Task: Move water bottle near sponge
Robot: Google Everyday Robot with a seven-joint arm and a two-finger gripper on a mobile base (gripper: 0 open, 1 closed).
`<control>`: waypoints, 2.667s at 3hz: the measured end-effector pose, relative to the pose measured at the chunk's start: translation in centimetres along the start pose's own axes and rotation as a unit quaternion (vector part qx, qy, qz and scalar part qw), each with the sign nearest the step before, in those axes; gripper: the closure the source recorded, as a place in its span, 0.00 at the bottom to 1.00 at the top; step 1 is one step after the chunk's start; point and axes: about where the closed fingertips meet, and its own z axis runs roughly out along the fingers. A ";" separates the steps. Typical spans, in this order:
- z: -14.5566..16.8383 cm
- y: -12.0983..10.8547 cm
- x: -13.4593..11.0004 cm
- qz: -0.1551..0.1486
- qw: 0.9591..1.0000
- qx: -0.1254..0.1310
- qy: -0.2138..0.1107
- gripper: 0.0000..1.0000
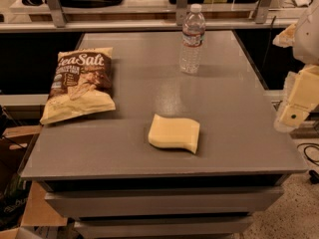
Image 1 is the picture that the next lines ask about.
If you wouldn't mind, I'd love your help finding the sea salt chips bag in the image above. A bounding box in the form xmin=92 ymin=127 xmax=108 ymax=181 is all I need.
xmin=40 ymin=48 xmax=116 ymax=124

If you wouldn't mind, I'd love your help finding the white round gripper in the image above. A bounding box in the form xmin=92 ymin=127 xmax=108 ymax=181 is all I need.
xmin=272 ymin=0 xmax=319 ymax=132

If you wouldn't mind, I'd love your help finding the yellow sponge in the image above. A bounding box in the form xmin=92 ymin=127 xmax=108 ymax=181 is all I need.
xmin=148 ymin=115 xmax=200 ymax=154

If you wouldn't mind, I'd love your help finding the brown cardboard box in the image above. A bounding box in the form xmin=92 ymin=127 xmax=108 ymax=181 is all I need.
xmin=0 ymin=125 xmax=67 ymax=239

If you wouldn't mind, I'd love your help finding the black cable on floor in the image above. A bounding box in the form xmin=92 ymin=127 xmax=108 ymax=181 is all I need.
xmin=296 ymin=142 xmax=319 ymax=185

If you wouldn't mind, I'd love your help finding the grey drawer cabinet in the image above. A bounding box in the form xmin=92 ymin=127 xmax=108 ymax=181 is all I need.
xmin=22 ymin=31 xmax=307 ymax=239

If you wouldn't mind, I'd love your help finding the clear plastic water bottle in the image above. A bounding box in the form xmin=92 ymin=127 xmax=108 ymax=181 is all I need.
xmin=179 ymin=4 xmax=205 ymax=75

